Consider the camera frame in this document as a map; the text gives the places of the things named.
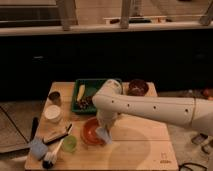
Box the white round container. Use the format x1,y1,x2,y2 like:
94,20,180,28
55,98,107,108
44,105,62,123

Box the white dish brush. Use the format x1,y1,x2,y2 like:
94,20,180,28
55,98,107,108
42,140,63,169

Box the metal cup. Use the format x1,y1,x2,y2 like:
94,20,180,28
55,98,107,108
48,91,61,106

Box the red orange bowl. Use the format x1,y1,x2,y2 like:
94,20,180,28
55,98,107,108
81,117,105,146

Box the yellow corn cob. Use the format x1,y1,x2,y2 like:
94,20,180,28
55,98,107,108
77,85,85,102

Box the light blue towel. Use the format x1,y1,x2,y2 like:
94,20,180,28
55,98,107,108
95,127,112,144

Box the dark grape bunch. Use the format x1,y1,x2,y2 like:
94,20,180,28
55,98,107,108
77,96,92,109

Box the blue sponge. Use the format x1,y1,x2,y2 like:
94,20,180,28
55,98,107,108
29,137,48,160

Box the dark red bowl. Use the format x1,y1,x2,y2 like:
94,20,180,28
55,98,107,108
127,79,149,96

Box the green plastic tray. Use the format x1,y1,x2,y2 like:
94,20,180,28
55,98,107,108
70,78,124,115

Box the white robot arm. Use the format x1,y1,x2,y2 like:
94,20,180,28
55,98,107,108
92,79,213,136

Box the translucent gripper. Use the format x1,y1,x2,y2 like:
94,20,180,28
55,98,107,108
96,110,118,130

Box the green plastic cup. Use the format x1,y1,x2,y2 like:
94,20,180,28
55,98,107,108
62,135,77,153

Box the black flat tool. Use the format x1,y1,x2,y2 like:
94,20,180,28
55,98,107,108
30,117,38,140

